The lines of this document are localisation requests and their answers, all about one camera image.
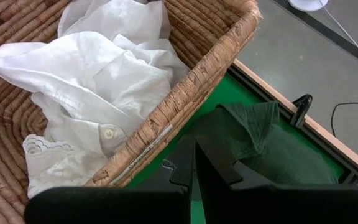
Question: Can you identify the black frame clamp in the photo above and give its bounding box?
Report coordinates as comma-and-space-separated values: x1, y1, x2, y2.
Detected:
290, 93, 313, 129

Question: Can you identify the white tower fan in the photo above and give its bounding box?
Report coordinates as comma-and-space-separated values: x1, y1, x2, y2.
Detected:
287, 0, 329, 12

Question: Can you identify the black looped floor cable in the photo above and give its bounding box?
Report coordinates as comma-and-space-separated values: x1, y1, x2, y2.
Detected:
330, 101, 358, 138

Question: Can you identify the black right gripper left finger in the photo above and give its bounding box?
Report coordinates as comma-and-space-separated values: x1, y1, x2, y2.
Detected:
25, 134, 195, 224

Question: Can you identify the woven wicker basket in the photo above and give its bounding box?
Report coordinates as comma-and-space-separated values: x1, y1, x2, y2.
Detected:
0, 0, 262, 224

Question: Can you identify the dark green garment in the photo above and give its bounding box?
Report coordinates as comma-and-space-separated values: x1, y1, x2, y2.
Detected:
186, 101, 340, 185

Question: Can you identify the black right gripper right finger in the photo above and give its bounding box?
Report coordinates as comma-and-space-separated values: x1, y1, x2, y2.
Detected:
195, 135, 358, 224

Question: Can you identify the large white shirt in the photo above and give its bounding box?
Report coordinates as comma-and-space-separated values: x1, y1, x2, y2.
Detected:
0, 30, 192, 159

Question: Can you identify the small white garment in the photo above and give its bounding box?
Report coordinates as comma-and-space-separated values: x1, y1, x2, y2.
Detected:
57, 0, 173, 43

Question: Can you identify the green table mat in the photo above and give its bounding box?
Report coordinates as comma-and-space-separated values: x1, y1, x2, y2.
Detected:
124, 73, 346, 224

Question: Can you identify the white lace-trimmed garment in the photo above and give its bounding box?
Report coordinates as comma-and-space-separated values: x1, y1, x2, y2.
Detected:
22, 124, 127, 200

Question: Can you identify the white fan cable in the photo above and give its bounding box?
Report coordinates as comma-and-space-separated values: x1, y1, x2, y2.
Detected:
317, 0, 358, 65

